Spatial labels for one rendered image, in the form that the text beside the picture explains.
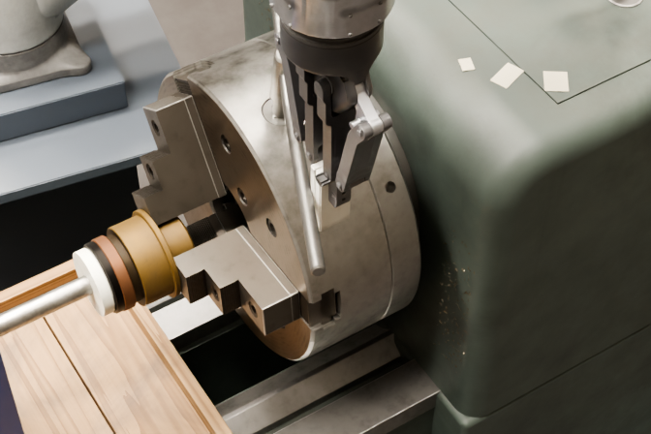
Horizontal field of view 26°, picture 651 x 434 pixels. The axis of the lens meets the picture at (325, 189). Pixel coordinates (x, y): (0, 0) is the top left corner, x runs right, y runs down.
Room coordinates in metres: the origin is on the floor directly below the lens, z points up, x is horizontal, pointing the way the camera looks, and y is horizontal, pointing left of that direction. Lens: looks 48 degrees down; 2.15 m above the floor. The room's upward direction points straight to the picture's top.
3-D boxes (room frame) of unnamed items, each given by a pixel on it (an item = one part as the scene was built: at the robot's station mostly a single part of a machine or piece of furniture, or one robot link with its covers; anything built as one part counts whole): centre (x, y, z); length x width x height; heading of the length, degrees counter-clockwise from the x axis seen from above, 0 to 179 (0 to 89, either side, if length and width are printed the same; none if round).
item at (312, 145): (0.78, 0.00, 1.38); 0.04 x 0.01 x 0.11; 122
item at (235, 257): (0.83, 0.07, 1.09); 0.12 x 0.11 x 0.05; 32
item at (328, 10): (0.76, 0.00, 1.53); 0.09 x 0.09 x 0.06
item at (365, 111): (0.73, -0.02, 1.43); 0.05 x 0.02 x 0.05; 32
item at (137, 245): (0.87, 0.18, 1.08); 0.09 x 0.09 x 0.09; 32
